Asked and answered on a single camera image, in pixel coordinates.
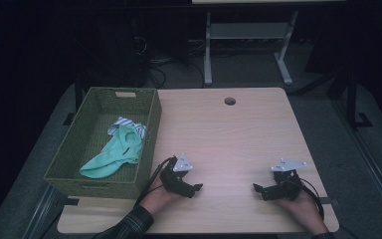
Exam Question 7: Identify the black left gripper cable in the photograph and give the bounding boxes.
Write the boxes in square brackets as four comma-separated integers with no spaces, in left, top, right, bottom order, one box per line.
[133,156,176,208]

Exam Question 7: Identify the person's left hand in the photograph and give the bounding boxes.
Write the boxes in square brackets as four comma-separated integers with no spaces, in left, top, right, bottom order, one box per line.
[141,177,184,216]

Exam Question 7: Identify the grey metal table frame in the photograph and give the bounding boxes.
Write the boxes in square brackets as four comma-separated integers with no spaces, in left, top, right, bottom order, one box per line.
[203,9,300,87]

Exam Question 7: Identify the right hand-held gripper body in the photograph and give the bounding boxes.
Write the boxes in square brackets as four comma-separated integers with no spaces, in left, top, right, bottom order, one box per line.
[270,157,308,202]

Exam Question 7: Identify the person's right hand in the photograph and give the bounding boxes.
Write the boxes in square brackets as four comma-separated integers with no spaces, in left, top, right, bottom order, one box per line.
[276,188,330,235]

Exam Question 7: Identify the green woven basket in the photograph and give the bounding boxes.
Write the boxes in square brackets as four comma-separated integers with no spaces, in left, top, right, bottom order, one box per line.
[43,87,163,200]

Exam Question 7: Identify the mint green sock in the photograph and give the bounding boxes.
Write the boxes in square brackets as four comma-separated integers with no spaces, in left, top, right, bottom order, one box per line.
[79,123,144,179]

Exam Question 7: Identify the black floor cables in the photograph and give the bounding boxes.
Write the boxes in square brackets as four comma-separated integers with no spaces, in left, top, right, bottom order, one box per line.
[130,16,207,90]

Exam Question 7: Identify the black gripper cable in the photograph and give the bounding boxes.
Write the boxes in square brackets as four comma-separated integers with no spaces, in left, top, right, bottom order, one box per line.
[133,156,176,208]
[296,177,326,223]

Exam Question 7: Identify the blue white striped sock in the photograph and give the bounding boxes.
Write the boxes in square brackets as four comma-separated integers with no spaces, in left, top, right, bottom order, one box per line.
[106,116,147,139]

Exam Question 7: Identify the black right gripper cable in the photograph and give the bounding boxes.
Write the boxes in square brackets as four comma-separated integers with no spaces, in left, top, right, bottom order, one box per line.
[296,177,326,223]

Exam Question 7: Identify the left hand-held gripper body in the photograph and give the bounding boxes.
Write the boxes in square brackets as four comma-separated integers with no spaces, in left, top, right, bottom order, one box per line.
[158,152,195,197]

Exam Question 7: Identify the black metal stand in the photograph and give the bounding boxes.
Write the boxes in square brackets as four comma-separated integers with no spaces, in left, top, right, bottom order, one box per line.
[343,66,374,131]

